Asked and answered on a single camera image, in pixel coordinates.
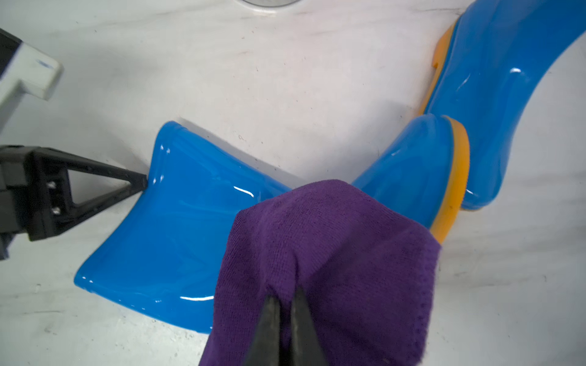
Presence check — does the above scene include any chrome hook stand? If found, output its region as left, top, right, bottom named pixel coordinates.
left=241, top=0, right=299, bottom=9

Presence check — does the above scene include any purple cloth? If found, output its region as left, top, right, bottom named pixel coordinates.
left=201, top=180, right=441, bottom=365

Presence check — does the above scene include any blue rubber boot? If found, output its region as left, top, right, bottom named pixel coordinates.
left=74, top=114, right=470, bottom=334
left=420, top=0, right=585, bottom=210

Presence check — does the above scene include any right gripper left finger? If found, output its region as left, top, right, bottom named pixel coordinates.
left=243, top=296, right=281, bottom=366

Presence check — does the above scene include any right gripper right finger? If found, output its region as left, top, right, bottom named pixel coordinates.
left=290, top=288, right=327, bottom=366

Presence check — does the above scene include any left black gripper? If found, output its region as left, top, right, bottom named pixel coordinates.
left=1, top=146, right=148, bottom=260

